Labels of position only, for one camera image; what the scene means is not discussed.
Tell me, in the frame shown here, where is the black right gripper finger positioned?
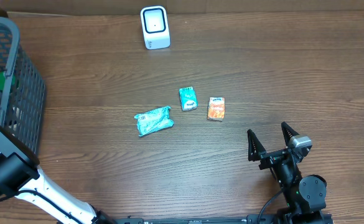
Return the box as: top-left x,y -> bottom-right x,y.
281,121 -> 299,146
247,129 -> 266,161

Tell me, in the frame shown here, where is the orange tissue pack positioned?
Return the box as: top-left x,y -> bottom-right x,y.
207,97 -> 225,121

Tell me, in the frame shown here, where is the small teal tissue pack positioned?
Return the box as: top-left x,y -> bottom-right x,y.
179,86 -> 198,111

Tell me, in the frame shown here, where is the large teal wipes pack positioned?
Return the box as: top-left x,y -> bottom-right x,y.
134,106 -> 174,137

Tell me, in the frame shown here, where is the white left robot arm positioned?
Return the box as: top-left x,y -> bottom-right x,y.
0,126 -> 115,224

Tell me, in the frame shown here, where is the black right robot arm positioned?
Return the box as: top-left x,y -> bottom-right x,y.
246,122 -> 334,224

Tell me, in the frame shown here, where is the white barcode scanner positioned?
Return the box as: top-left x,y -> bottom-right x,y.
140,6 -> 170,50

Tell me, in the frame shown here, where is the grey plastic shopping basket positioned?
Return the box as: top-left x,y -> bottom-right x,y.
0,17 -> 47,154

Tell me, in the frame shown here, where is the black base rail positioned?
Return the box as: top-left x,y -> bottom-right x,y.
113,214 -> 334,224

